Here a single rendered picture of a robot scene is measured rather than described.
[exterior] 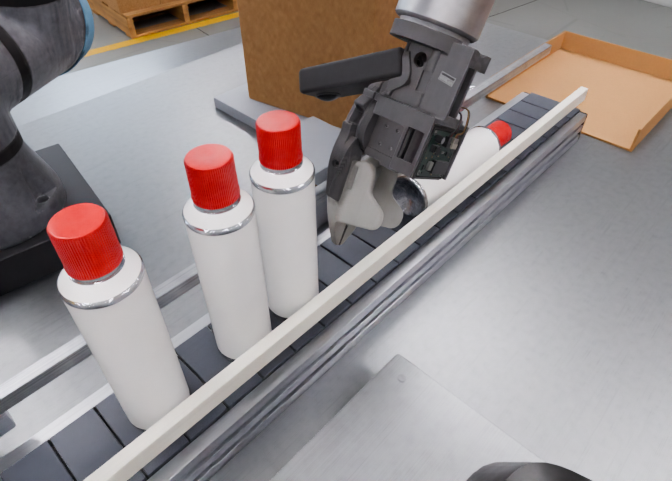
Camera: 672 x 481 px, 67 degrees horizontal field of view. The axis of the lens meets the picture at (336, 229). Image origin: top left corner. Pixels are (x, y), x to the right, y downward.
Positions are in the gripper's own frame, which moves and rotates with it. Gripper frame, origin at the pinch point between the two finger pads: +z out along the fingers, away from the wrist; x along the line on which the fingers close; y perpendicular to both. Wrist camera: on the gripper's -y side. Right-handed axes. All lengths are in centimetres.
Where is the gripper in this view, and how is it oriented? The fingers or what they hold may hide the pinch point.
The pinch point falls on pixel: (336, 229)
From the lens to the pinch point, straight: 51.0
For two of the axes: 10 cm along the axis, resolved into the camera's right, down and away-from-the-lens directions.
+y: 7.3, 4.6, -5.1
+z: -3.4, 8.9, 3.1
